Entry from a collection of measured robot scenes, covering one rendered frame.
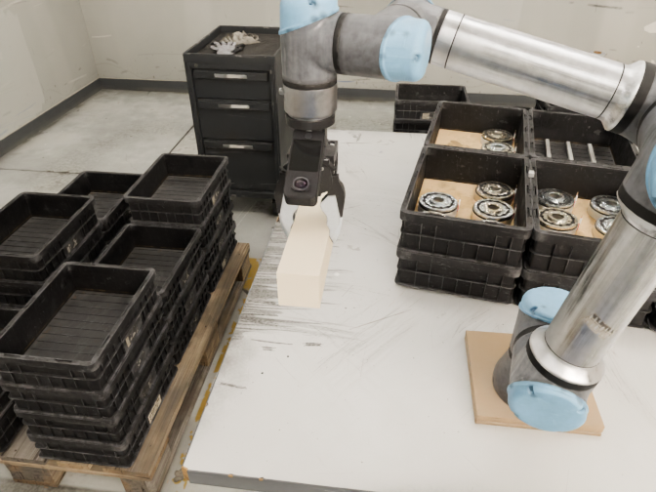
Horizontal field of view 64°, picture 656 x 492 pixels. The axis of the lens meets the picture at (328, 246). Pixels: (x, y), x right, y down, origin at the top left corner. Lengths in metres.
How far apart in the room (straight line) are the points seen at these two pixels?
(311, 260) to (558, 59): 0.43
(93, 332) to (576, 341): 1.30
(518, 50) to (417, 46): 0.17
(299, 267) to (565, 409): 0.45
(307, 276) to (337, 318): 0.54
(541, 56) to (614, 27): 4.10
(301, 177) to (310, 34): 0.18
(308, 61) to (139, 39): 4.47
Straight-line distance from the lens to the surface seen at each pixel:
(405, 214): 1.24
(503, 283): 1.33
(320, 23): 0.70
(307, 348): 1.20
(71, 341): 1.68
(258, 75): 2.64
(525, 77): 0.78
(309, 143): 0.74
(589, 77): 0.79
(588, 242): 1.26
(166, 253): 2.12
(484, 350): 1.21
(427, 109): 3.00
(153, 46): 5.10
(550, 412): 0.91
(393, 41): 0.67
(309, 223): 0.84
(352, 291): 1.35
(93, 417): 1.61
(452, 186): 1.58
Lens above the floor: 1.56
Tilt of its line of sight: 35 degrees down
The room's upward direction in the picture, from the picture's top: straight up
